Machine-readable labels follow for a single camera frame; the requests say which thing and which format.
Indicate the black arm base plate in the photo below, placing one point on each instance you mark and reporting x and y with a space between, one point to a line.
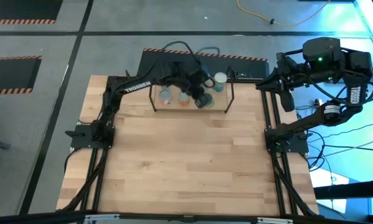
298 144
80 141

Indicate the wooden shelf black metal frame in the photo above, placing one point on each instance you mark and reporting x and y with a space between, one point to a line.
223 102

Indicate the black aluminium rig frame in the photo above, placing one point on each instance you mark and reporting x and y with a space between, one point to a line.
266 109

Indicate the yellow power strip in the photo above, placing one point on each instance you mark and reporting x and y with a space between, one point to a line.
319 103

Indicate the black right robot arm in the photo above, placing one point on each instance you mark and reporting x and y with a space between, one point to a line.
356 93

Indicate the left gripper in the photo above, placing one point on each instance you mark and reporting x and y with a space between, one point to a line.
194 84

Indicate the black hazard-striped floor mat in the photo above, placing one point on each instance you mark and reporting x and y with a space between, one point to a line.
8 74
18 9
251 67

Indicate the black desk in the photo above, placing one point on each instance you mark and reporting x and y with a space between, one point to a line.
348 189

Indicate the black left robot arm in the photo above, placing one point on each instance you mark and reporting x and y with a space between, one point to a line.
111 102

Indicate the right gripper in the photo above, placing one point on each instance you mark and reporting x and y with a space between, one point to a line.
289 101

